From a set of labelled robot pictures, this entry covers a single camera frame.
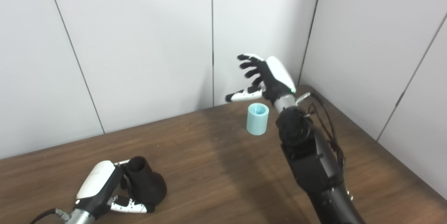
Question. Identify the black nozzle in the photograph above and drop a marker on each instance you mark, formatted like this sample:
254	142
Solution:
148	185

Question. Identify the white and black left hand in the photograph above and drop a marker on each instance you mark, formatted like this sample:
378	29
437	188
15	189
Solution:
96	182

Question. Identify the white and black right hand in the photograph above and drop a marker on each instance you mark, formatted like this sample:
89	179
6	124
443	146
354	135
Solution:
276	77

